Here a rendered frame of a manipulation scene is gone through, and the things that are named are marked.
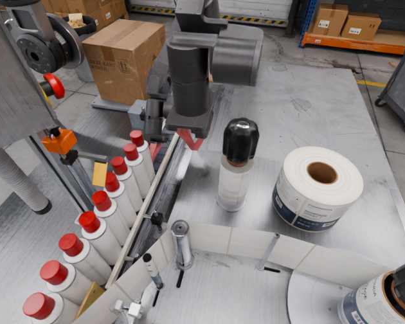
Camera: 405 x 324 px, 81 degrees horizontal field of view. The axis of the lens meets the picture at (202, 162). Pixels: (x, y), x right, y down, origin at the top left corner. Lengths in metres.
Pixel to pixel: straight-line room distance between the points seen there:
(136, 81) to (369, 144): 1.02
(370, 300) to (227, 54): 0.49
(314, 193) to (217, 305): 0.35
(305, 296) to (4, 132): 0.66
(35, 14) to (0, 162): 0.65
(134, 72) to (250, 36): 0.80
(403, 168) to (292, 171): 1.98
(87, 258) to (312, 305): 0.50
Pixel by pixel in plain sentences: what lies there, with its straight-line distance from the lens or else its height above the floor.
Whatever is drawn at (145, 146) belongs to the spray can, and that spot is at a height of 1.04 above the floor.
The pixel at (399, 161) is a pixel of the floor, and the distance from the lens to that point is 2.66.
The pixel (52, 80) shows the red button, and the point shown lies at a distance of 0.42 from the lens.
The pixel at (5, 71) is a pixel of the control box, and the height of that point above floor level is 1.38.
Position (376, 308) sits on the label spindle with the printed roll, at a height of 1.03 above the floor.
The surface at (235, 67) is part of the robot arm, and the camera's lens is 0.32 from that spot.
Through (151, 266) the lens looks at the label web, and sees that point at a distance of 0.51.
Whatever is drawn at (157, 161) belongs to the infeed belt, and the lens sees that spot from 0.87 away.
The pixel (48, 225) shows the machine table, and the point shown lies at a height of 0.83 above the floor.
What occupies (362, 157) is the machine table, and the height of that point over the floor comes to 0.83.
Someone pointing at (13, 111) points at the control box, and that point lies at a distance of 0.40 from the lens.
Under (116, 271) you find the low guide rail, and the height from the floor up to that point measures 0.91.
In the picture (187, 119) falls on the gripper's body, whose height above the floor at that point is 1.28.
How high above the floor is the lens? 1.51
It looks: 48 degrees down
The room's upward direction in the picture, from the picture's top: straight up
